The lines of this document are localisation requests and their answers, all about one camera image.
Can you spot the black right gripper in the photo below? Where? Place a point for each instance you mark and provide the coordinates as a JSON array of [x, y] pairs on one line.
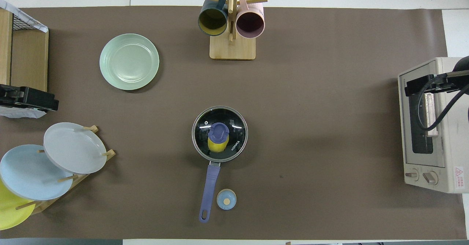
[[412, 85]]

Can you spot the pale green plate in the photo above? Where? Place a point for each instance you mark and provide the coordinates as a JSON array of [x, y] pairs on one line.
[[128, 61]]

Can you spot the yellow lemon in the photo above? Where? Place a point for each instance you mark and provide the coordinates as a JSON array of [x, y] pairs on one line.
[[218, 146]]

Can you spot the wooden plate rack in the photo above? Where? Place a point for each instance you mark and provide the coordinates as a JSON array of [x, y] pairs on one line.
[[80, 179]]

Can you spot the grey plate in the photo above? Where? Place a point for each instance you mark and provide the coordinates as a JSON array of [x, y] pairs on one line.
[[73, 147]]

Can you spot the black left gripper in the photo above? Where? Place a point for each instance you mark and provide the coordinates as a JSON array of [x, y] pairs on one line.
[[36, 100]]

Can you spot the glass lid blue knob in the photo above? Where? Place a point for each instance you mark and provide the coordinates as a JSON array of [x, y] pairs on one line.
[[219, 131]]

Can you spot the light blue plate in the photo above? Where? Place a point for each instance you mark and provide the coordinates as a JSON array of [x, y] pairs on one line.
[[25, 175]]

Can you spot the wooden storage shelf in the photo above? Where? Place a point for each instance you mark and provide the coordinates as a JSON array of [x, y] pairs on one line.
[[29, 61]]

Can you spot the dark blue saucepan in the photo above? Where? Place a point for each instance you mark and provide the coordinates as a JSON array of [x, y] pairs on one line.
[[210, 186]]

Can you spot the brown table mat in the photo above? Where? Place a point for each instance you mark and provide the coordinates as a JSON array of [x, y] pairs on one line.
[[311, 127]]

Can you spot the pink ribbed mug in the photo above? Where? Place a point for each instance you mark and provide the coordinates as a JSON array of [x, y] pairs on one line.
[[251, 23]]

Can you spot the dark teal mug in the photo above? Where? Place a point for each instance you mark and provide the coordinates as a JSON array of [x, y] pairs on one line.
[[212, 19]]

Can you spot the white checked cloth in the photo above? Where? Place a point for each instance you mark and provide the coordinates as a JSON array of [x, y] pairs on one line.
[[18, 113], [25, 17]]

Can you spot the wooden mug rack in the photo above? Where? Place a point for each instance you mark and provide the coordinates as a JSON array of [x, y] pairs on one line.
[[232, 48]]

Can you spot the cream toaster oven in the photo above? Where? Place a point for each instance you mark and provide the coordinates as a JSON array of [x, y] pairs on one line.
[[450, 153]]

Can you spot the yellow plate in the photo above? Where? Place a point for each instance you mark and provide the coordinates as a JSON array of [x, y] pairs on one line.
[[11, 212]]

